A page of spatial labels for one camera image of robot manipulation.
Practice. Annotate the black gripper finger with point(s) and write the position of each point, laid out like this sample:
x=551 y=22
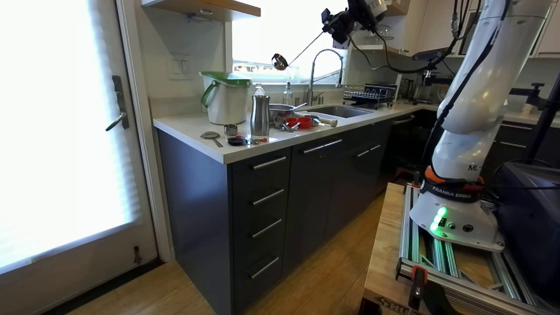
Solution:
x=332 y=18
x=341 y=36

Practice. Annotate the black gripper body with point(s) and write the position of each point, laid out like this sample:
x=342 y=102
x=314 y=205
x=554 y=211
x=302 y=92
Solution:
x=356 y=15

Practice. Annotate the dark metal ladle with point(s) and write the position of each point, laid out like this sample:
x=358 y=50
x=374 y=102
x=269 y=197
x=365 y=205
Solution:
x=281 y=62

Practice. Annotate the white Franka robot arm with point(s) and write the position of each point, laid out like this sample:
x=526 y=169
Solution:
x=479 y=99

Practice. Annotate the silver metal cup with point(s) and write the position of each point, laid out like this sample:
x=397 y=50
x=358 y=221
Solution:
x=262 y=116

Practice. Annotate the chrome arched faucet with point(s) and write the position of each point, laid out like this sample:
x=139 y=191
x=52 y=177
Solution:
x=313 y=81

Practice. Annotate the black dish rack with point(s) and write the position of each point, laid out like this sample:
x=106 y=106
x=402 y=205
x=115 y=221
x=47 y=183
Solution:
x=379 y=93

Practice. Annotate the stainless steel sink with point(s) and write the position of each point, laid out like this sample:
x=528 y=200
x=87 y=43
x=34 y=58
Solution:
x=342 y=111

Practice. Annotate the clear soap dispenser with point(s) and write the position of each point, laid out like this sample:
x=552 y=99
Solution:
x=288 y=97

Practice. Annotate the silver metal utensil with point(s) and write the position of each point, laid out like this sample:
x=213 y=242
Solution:
x=327 y=121

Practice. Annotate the silver metal bowl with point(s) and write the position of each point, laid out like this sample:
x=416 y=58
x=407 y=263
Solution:
x=283 y=109

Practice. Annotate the red kitchen tool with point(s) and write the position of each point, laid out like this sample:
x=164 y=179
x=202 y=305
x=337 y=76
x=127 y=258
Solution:
x=299 y=123

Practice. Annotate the white bin green lid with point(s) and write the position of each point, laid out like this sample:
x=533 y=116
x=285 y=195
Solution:
x=229 y=102

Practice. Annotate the small black round lid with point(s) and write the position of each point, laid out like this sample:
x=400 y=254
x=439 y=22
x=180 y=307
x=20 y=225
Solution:
x=236 y=141

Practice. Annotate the small round metal strainer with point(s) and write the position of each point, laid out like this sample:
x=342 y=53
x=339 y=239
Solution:
x=211 y=135

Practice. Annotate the thick wooden cart top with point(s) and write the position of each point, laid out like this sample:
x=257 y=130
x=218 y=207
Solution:
x=388 y=246

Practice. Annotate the black tripod stand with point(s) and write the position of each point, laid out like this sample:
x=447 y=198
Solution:
x=545 y=125

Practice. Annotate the dark metal door lever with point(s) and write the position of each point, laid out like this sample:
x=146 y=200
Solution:
x=122 y=102

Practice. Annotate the dark grey sink cabinet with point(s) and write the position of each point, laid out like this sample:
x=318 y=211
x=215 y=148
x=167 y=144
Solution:
x=199 y=221

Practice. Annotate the red black clamp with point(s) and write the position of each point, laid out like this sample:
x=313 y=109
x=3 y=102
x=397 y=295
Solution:
x=418 y=286

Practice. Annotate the dark blue fabric case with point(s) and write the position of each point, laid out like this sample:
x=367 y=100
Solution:
x=531 y=228

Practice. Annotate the white glass door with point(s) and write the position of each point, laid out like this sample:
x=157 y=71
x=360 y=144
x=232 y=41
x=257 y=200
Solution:
x=59 y=116

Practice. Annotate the black camera on stand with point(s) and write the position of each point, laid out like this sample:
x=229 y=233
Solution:
x=432 y=55

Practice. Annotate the wooden wall shelf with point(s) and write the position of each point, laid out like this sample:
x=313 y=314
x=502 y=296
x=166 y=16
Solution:
x=216 y=8

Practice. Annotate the white wall outlet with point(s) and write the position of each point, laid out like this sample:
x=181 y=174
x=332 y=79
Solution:
x=181 y=67

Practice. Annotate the aluminium profile frame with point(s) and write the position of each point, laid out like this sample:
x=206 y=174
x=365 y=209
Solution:
x=412 y=239

